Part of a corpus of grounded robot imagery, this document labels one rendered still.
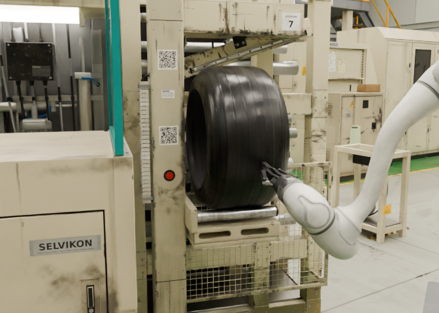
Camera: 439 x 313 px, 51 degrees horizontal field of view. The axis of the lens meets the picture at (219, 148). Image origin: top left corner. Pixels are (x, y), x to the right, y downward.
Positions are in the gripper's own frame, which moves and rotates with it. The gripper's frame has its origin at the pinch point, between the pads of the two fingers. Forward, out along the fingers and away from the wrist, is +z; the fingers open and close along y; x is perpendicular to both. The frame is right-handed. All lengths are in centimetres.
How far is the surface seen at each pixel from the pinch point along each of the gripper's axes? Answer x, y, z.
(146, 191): 15.6, 40.3, 24.6
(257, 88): -26.2, -0.8, 16.2
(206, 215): 23.1, 18.2, 14.4
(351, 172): 161, -287, 401
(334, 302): 126, -85, 82
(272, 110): -19.2, -4.5, 9.5
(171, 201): 19.7, 30.8, 22.5
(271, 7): -56, -21, 60
